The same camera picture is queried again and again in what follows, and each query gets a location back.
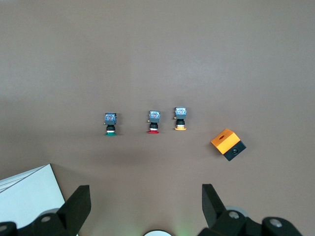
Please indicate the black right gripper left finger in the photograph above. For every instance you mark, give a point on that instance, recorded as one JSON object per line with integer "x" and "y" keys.
{"x": 71, "y": 211}

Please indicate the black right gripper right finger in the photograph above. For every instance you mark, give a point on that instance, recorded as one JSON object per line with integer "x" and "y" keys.
{"x": 216, "y": 211}

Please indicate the brown table cover mat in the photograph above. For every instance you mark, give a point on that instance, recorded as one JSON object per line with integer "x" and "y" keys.
{"x": 157, "y": 61}

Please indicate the yellow push button switch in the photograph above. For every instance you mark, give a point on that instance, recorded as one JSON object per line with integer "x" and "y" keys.
{"x": 180, "y": 115}

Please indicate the white drawer cabinet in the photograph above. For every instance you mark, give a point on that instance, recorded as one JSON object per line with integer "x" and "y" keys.
{"x": 27, "y": 194}

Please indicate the green push button switch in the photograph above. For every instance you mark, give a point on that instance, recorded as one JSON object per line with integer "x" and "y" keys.
{"x": 110, "y": 120}

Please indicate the red push button switch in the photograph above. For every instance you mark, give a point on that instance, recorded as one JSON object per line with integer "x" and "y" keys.
{"x": 154, "y": 119}

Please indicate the orange and black button box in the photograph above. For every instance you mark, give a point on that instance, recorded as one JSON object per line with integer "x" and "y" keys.
{"x": 225, "y": 142}

